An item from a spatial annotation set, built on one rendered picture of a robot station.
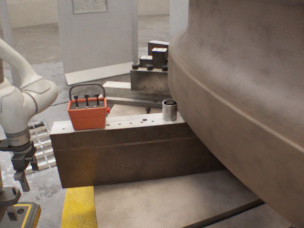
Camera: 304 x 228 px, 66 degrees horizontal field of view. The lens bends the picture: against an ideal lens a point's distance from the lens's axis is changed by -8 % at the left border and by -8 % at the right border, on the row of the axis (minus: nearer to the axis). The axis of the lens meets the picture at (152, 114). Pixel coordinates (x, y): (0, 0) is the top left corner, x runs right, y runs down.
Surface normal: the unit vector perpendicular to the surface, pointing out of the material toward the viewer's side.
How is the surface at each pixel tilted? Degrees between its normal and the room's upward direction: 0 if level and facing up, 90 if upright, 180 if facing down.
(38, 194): 0
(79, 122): 97
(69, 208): 0
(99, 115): 97
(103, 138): 90
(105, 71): 37
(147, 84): 90
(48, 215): 0
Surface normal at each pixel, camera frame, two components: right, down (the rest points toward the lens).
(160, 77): -0.21, 0.44
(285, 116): -0.56, -0.59
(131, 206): 0.00, -0.90
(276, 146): -0.90, 0.19
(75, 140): 0.18, 0.43
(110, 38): 0.54, 0.37
